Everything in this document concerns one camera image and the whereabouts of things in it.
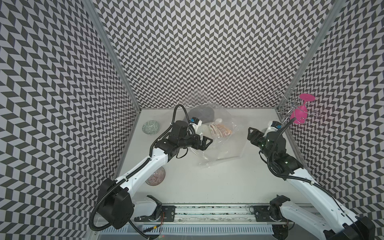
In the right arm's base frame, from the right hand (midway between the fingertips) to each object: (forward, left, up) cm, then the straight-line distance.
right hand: (252, 133), depth 77 cm
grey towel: (+31, +25, -18) cm, 44 cm away
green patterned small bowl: (+20, +63, -20) cm, 69 cm away
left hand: (-3, +25, -1) cm, 25 cm away
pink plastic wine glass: (+11, -28, +3) cm, 31 cm away
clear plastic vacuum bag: (+2, +7, -18) cm, 19 cm away
